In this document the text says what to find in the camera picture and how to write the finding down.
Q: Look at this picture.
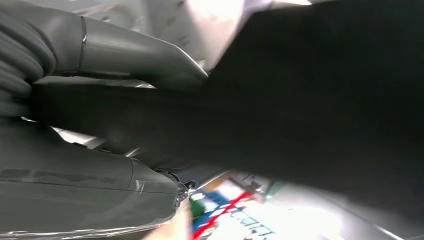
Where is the stamped metal sheet part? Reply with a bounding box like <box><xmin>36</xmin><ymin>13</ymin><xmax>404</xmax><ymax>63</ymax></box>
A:
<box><xmin>66</xmin><ymin>0</ymin><xmax>253</xmax><ymax>72</ymax></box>

